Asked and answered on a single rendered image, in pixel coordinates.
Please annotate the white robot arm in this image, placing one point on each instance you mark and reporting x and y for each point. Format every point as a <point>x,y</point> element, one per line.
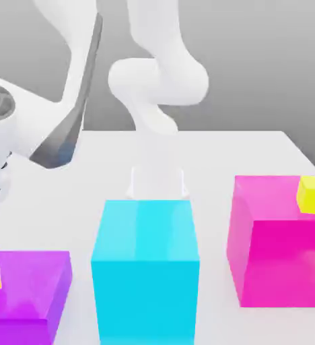
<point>157,80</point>

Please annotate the large purple box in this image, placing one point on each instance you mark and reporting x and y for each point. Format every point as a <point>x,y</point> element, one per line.
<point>31,285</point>

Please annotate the large cyan box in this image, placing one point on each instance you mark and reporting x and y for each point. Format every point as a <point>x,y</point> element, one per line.
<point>146,291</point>

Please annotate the large pink box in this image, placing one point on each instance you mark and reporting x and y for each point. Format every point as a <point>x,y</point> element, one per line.
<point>281,264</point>

